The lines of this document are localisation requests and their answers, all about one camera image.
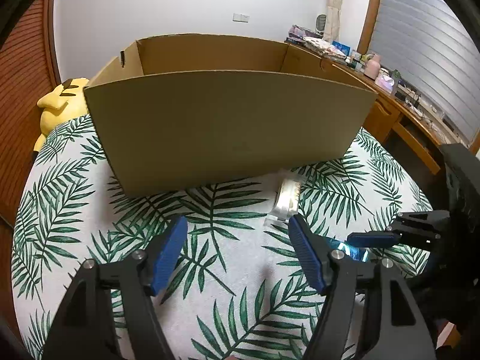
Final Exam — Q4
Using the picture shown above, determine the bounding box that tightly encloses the folded floral cloth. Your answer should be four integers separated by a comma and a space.
304, 37, 347, 59

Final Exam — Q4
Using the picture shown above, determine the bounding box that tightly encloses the window roller blind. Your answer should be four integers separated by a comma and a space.
368, 0, 479, 141

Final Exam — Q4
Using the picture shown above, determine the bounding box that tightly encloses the blue foil snack pack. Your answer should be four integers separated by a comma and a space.
326, 237, 369, 263

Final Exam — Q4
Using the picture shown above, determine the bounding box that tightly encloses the wooden louvered wardrobe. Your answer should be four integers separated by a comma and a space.
0, 0, 60, 225

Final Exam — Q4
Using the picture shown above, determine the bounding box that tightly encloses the pink vase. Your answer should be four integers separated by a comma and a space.
364, 54, 382, 80

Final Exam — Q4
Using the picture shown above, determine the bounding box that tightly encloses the small white cake pack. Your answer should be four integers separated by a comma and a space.
264, 170, 306, 226

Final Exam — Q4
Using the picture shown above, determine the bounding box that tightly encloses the white wall switch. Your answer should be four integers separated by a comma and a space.
233, 13, 250, 23

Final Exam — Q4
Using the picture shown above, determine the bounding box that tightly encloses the palm leaf bed cover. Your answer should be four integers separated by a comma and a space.
11, 115, 432, 359

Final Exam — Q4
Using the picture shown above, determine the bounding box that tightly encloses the beige floral curtain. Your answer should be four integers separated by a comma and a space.
322, 0, 351, 44

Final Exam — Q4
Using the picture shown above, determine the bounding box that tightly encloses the wooden sideboard cabinet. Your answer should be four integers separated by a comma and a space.
332, 63, 444, 176

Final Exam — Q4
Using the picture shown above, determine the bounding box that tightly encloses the pink tissue box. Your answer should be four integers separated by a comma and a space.
374, 73, 398, 94

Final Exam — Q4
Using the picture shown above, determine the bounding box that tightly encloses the yellow plush toy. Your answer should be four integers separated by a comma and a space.
33, 77, 89, 152

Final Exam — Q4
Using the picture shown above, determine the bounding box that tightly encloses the brown cardboard box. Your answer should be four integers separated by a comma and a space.
84, 33, 377, 197

